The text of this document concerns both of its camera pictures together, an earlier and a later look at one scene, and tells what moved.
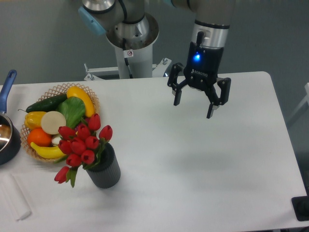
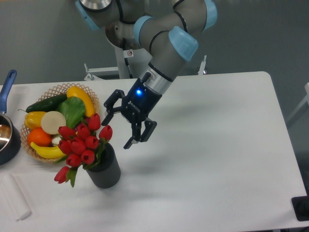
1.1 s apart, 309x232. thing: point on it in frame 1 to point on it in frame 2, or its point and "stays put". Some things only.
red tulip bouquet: [81, 146] stays put
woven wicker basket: [59, 91] stays put
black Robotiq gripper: [201, 72] to [137, 105]
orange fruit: [39, 137] stays put
